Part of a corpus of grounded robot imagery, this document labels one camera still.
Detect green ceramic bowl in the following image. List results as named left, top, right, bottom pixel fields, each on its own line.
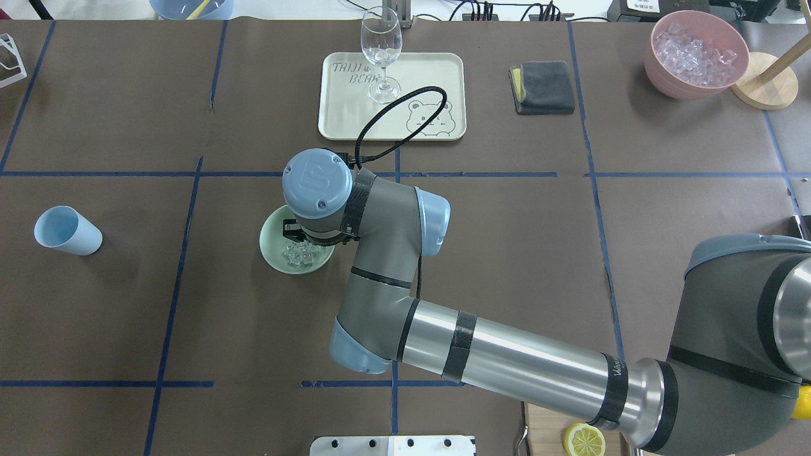
left=259, top=205, right=335, bottom=275

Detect light blue plastic cup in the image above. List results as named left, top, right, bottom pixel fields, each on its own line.
left=33, top=206, right=103, bottom=256

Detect clear ice cubes in bowl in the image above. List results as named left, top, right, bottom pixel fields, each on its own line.
left=282, top=239, right=324, bottom=268

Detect blue bowl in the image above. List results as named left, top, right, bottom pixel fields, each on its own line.
left=150, top=1, right=235, bottom=20

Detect pink bowl with ice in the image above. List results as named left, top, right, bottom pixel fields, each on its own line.
left=645, top=9, right=750, bottom=100

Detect cream bear tray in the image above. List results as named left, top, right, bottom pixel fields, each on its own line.
left=317, top=52, right=467, bottom=141

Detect clear wine glass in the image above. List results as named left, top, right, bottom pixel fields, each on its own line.
left=361, top=6, right=402, bottom=105

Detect yellow plastic fork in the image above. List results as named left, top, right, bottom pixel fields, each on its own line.
left=186, top=0, right=212, bottom=20

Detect grey folded cloth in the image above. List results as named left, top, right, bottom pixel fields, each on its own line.
left=509, top=61, right=575, bottom=115

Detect wooden cutting board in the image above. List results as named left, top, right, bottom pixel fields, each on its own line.
left=524, top=402, right=646, bottom=455

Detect half lemon slice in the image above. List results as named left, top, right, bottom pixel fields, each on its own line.
left=561, top=422, right=606, bottom=456

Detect wooden stand round base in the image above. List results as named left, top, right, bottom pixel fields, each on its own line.
left=732, top=22, right=809, bottom=111

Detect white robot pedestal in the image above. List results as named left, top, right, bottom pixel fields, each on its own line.
left=309, top=434, right=477, bottom=455

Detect white wire cup rack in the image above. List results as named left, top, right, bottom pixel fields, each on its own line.
left=1, top=34, right=28, bottom=89

